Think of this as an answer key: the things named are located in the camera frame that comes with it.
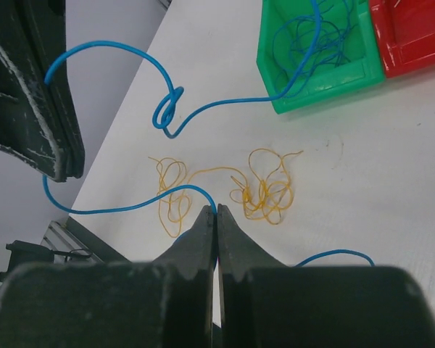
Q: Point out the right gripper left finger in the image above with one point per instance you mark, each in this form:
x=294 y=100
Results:
x=166 y=302

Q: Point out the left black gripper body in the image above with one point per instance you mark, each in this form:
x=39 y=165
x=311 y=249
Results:
x=14 y=49

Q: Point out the near green bin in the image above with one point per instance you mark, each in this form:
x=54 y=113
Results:
x=306 y=55

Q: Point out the red bin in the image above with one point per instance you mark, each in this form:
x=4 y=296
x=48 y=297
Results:
x=405 y=35

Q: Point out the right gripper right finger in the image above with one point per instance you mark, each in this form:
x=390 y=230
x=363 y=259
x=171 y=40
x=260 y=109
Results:
x=265 y=303

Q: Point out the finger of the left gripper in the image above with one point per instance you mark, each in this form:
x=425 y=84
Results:
x=63 y=119
x=28 y=127

